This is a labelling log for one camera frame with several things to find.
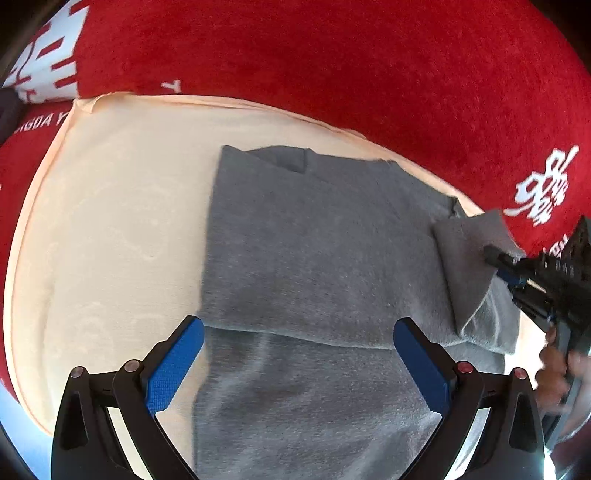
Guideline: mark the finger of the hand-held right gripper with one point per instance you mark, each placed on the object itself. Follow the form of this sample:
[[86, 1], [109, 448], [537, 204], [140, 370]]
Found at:
[[503, 258], [526, 295]]

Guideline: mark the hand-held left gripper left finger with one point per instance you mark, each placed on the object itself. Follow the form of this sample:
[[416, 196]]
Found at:
[[174, 364]]

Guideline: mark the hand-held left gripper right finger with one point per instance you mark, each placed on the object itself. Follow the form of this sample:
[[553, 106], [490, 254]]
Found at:
[[422, 364]]

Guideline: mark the grey knit garment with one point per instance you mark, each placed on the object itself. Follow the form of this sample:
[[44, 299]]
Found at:
[[323, 258]]

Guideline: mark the person's right hand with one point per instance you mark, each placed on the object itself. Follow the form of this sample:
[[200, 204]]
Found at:
[[551, 369]]

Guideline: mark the peach cloth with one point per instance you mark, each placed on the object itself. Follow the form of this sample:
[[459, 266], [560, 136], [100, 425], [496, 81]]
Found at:
[[120, 240]]

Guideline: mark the red blanket with white print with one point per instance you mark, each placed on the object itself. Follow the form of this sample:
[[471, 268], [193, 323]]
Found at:
[[369, 64]]

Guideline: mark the dark object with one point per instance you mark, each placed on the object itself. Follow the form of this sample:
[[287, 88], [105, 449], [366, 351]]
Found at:
[[8, 113]]

